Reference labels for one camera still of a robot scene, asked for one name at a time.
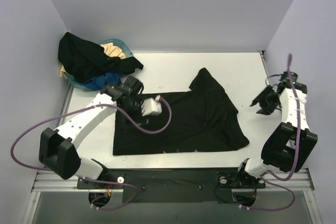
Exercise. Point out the black graphic t shirt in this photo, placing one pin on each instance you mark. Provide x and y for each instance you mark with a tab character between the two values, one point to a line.
202	119

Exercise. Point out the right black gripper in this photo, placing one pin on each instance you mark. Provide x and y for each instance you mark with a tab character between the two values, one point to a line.
267	99

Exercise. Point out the cream t shirt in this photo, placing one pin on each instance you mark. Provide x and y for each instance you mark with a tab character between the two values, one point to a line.
110	50

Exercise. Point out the teal plastic basket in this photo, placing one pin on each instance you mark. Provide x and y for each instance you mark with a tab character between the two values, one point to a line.
116	42

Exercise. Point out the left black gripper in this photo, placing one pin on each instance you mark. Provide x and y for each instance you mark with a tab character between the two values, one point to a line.
134	107

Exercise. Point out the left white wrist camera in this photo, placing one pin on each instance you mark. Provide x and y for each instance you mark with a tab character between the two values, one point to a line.
151	106

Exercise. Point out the aluminium frame rail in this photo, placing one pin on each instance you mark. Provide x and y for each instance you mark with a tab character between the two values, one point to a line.
50	182

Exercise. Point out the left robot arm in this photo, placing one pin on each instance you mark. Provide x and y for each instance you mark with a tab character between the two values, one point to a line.
58	147

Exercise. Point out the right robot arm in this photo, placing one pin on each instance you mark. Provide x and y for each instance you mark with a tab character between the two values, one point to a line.
291	143

